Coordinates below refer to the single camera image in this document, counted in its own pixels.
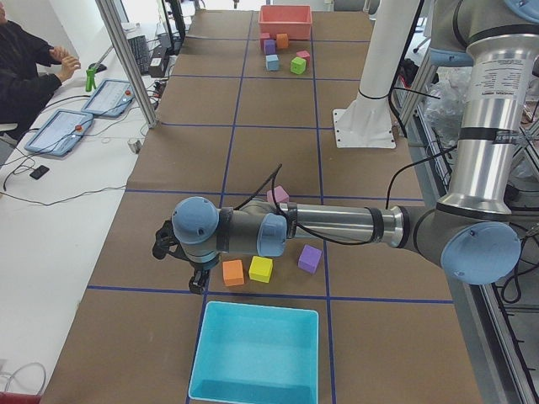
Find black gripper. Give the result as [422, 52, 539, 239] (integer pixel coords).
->
[152, 220, 210, 294]

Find light blue foam block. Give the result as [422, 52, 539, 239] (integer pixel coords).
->
[265, 54, 280, 72]

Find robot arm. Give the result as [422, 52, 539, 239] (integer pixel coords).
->
[152, 1, 538, 294]

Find orange foam block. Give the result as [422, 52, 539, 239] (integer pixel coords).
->
[222, 259, 245, 287]
[275, 33, 289, 50]

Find yellow foam block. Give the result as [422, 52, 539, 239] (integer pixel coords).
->
[248, 256, 273, 283]

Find cyan plastic bin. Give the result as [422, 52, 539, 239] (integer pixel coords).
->
[188, 301, 319, 403]

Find purple foam block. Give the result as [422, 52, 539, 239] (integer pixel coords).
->
[298, 245, 323, 274]
[264, 39, 276, 56]

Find light pink foam block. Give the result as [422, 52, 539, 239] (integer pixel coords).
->
[266, 185, 290, 204]

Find black phone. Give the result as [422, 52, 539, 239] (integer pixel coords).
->
[29, 165, 50, 180]

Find blue tablet near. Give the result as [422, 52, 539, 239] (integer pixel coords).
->
[24, 109, 93, 157]

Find blue tablet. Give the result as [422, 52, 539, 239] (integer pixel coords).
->
[24, 109, 93, 157]
[81, 79, 134, 118]

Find blue tablet far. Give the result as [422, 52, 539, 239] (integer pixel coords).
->
[81, 79, 134, 118]

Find green clamp tool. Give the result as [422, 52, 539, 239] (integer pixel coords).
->
[85, 68, 96, 92]

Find green foam block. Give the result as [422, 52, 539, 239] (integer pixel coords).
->
[290, 56, 307, 75]

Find black keyboard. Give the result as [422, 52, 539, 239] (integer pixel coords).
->
[127, 35, 151, 75]

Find dark pink foam block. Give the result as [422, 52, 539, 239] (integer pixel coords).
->
[296, 50, 311, 66]

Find seated person in black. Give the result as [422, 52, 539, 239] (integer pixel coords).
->
[1, 8, 81, 145]

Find red plastic bin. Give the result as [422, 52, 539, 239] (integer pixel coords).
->
[259, 5, 312, 40]

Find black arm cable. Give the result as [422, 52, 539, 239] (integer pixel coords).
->
[233, 163, 456, 247]

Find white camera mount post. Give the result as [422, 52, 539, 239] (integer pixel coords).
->
[333, 0, 423, 149]

